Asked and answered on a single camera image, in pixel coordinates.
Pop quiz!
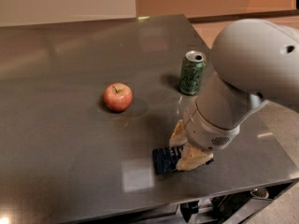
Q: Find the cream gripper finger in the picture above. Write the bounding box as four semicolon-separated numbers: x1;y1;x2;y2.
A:
169;119;187;147
176;143;213;171

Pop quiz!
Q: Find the dark blue rxbar wrapper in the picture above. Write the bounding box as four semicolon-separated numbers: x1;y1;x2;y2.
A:
152;146;213;175

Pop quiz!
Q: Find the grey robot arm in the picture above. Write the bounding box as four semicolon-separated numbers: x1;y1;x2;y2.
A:
167;19;299;171

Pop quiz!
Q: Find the green soda can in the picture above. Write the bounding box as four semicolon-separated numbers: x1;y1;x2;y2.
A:
179;50;206;95

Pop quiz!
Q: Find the black under-table equipment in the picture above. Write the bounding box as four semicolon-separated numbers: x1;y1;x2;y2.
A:
134;182;292;224

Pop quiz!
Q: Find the red apple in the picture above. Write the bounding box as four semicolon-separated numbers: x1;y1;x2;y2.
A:
103;83;133;112

